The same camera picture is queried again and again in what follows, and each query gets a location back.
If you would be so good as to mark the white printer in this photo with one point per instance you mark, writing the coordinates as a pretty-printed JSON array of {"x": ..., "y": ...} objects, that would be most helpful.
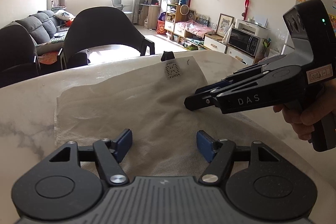
[{"x": 252, "y": 27}]

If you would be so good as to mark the black dining chair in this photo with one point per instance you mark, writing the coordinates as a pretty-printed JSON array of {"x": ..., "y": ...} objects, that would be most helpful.
[
  {"x": 15, "y": 56},
  {"x": 105, "y": 27}
]

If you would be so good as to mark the framed bear picture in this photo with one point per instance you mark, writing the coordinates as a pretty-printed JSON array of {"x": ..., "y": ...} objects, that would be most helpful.
[{"x": 225, "y": 24}]

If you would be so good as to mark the white drawer cabinet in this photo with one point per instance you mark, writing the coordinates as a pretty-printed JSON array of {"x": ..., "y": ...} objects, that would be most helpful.
[{"x": 215, "y": 44}]

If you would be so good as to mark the white printed pillow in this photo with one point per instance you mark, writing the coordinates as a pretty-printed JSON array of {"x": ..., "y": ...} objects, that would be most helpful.
[{"x": 64, "y": 15}]

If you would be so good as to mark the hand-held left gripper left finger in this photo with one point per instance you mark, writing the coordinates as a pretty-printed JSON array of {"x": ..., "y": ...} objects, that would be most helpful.
[{"x": 124, "y": 145}]

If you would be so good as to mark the orange printed mat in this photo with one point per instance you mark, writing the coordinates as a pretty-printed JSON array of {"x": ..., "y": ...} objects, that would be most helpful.
[{"x": 50, "y": 58}]

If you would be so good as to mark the grey office chair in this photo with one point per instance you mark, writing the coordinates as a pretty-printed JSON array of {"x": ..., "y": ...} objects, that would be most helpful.
[{"x": 119, "y": 3}]

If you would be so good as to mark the wooden desk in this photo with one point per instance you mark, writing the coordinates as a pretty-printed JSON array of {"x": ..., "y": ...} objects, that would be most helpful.
[{"x": 149, "y": 15}]

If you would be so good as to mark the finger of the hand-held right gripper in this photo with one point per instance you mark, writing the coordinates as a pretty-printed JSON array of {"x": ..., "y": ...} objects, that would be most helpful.
[
  {"x": 231, "y": 79},
  {"x": 236, "y": 100}
]

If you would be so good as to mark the red printed bin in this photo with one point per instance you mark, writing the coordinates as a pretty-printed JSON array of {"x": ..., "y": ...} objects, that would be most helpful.
[{"x": 161, "y": 27}]

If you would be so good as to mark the black microwave oven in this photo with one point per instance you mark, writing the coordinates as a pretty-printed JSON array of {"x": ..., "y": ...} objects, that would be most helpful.
[{"x": 244, "y": 41}]

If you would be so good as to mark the person's right hand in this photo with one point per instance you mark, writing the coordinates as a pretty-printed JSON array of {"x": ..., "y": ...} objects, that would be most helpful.
[{"x": 302, "y": 127}]

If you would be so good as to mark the pink cloth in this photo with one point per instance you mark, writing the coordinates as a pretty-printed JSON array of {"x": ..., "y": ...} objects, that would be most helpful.
[{"x": 191, "y": 27}]

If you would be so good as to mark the wooden shelf cabinet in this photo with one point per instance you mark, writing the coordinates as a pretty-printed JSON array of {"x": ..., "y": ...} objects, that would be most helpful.
[{"x": 172, "y": 18}]

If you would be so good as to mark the red cushion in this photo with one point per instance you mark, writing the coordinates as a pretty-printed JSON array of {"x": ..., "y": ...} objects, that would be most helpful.
[{"x": 69, "y": 23}]

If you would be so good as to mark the grey sofa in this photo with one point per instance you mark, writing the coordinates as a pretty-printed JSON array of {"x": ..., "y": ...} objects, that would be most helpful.
[{"x": 39, "y": 27}]

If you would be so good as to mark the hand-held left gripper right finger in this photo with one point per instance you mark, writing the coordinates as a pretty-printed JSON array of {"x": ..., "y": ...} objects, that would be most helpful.
[{"x": 204, "y": 146}]

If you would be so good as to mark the white plastic bag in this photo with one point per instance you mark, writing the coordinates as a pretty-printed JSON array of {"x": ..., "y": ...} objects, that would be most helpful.
[{"x": 227, "y": 33}]

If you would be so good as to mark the white shopping bag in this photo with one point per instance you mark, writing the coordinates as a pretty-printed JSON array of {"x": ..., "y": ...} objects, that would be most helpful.
[{"x": 131, "y": 108}]

